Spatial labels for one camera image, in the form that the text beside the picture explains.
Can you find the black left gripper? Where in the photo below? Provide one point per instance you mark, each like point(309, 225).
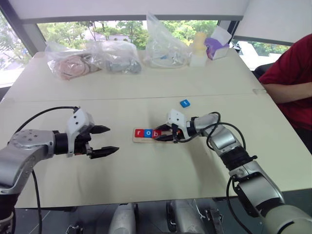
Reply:
point(81, 146)

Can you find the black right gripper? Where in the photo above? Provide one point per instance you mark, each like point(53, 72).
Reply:
point(175, 136)

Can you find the red letter block b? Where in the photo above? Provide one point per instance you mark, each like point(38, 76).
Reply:
point(157, 133)

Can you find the person's bare forearm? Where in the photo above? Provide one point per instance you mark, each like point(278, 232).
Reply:
point(285, 92)

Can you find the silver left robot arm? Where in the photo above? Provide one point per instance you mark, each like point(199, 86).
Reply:
point(22, 156)

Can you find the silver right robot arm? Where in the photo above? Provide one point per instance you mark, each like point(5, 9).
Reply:
point(258, 192)

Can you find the blue letter block o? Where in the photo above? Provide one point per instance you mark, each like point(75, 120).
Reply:
point(148, 133)

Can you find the wooden letter tray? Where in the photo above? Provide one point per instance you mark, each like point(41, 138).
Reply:
point(143, 140)

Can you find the red letter block r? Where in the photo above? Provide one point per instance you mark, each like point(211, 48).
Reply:
point(139, 133)

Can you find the blue letter block t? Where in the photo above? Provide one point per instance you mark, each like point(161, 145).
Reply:
point(184, 103)

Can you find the silver rounded robot leg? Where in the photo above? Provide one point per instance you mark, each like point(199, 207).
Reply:
point(185, 217)
point(123, 219)

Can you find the plastic bag with grey items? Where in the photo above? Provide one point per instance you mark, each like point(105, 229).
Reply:
point(122, 62)

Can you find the plastic bag with pink items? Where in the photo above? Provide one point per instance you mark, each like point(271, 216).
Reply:
point(70, 65)

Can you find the tall clear plastic bag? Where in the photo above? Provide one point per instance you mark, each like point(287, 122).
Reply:
point(163, 46)

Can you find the yellow and white plastic bottle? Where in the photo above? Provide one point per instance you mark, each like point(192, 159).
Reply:
point(198, 48)

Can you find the purple and white carton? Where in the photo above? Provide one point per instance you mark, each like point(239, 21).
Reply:
point(218, 47)

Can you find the dark chair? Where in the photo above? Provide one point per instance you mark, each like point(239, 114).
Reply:
point(262, 69)

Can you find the white roller blind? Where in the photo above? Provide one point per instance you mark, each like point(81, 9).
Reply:
point(122, 8)
point(275, 19)

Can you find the person in red shirt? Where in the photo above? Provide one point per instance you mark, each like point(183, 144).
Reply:
point(295, 68)

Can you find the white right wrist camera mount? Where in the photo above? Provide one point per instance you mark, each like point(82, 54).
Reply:
point(176, 118)

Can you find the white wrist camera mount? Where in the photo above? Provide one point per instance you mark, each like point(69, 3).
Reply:
point(176, 118)
point(78, 119)

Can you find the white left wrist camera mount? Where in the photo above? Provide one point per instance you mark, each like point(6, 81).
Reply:
point(78, 119)

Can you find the grey window frame post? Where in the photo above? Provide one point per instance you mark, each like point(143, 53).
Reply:
point(26, 31)

